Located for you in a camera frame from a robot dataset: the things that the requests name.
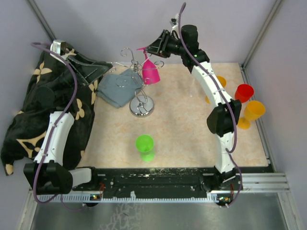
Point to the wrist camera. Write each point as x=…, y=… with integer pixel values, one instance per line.
x=174, y=22
x=58, y=47

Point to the orange wine glass front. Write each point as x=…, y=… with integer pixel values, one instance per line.
x=253, y=111

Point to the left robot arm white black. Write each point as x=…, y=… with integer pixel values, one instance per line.
x=46, y=174

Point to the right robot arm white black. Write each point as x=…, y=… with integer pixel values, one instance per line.
x=223, y=119

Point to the grey folded cloth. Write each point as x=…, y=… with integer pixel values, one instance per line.
x=119, y=89

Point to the red plastic wine glass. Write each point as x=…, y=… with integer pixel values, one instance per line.
x=244, y=92

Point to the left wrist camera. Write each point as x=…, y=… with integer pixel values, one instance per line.
x=58, y=47

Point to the chrome wine glass rack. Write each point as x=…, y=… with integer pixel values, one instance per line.
x=142, y=105

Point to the pink plastic wine glass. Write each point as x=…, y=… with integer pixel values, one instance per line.
x=150, y=72

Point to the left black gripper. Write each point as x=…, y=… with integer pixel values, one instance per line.
x=89, y=70

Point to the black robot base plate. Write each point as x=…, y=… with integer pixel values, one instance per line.
x=160, y=182

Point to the orange wine glass rear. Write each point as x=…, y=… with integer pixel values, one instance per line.
x=223, y=83

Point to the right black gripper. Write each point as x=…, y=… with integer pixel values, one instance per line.
x=159, y=46

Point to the black floral blanket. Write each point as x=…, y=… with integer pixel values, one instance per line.
x=26, y=133

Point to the orange wine glass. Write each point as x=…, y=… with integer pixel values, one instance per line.
x=223, y=83
x=253, y=111

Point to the green plastic wine glass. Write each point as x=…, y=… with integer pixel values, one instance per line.
x=145, y=145

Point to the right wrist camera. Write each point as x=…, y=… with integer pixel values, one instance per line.
x=174, y=22

